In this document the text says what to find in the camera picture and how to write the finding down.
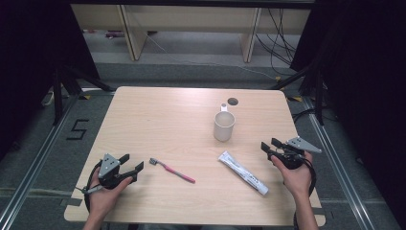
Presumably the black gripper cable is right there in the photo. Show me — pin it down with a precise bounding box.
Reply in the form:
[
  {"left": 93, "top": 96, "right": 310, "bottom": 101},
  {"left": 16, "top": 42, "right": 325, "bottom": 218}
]
[
  {"left": 292, "top": 155, "right": 318, "bottom": 230},
  {"left": 82, "top": 160, "right": 103, "bottom": 214}
]

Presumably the person's left hand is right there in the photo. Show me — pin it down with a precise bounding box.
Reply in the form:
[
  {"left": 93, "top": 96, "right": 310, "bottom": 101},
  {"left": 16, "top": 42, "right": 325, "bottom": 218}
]
[{"left": 87, "top": 176, "right": 134, "bottom": 217}]

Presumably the pink toothbrush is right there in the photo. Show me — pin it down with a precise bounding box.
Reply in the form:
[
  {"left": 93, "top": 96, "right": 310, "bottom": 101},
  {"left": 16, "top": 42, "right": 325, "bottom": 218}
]
[{"left": 148, "top": 157, "right": 196, "bottom": 185}]

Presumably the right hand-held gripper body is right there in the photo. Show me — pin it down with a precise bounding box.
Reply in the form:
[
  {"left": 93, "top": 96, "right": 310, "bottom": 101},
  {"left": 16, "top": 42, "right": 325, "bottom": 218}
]
[{"left": 266, "top": 135, "right": 323, "bottom": 171}]

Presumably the grey cable plug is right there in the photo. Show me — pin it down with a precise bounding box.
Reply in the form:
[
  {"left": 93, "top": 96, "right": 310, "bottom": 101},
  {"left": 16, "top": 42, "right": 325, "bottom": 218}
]
[{"left": 75, "top": 185, "right": 104, "bottom": 196}]

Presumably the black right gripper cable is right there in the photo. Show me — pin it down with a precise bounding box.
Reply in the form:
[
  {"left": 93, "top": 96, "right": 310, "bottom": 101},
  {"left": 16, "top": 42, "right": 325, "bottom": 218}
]
[{"left": 292, "top": 155, "right": 318, "bottom": 230}]

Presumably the person's right hand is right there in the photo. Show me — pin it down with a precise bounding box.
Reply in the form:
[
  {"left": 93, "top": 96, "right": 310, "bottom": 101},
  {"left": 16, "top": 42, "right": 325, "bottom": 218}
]
[{"left": 270, "top": 151, "right": 315, "bottom": 197}]

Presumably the black curtain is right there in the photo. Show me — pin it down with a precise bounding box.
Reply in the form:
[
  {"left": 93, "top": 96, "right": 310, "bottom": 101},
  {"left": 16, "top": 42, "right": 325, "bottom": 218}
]
[
  {"left": 289, "top": 0, "right": 406, "bottom": 222},
  {"left": 0, "top": 0, "right": 101, "bottom": 162}
]

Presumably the bundle of black cables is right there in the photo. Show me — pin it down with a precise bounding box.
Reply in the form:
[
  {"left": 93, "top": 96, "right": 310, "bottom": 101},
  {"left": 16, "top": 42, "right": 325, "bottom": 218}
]
[{"left": 255, "top": 8, "right": 299, "bottom": 77}]

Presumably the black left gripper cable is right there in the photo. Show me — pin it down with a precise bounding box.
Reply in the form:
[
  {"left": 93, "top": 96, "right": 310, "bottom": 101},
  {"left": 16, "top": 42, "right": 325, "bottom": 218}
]
[{"left": 82, "top": 160, "right": 103, "bottom": 214}]

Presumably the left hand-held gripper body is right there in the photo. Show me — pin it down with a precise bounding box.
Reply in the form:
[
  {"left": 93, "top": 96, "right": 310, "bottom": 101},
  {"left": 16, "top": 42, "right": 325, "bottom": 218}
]
[{"left": 98, "top": 152, "right": 134, "bottom": 191}]

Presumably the black floor cable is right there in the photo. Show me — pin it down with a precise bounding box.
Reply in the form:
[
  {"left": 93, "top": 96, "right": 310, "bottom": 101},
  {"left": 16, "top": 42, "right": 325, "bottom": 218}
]
[{"left": 291, "top": 107, "right": 318, "bottom": 125}]

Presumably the white cup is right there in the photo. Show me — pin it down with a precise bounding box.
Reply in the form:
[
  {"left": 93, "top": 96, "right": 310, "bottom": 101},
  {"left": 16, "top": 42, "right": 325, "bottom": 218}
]
[{"left": 213, "top": 103, "right": 237, "bottom": 143}]

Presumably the black metal stand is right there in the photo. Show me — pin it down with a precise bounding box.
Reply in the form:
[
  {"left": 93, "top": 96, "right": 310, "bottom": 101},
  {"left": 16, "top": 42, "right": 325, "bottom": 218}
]
[
  {"left": 268, "top": 62, "right": 326, "bottom": 127},
  {"left": 52, "top": 62, "right": 117, "bottom": 127}
]

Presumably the metal floor rail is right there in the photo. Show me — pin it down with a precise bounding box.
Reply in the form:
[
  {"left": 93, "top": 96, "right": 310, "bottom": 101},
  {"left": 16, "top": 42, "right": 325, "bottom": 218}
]
[
  {"left": 0, "top": 93, "right": 81, "bottom": 230},
  {"left": 301, "top": 95, "right": 377, "bottom": 230}
]

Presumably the white toothpaste tube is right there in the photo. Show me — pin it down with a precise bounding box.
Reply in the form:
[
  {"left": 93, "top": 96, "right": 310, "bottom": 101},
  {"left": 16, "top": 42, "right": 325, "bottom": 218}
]
[{"left": 217, "top": 150, "right": 270, "bottom": 196}]

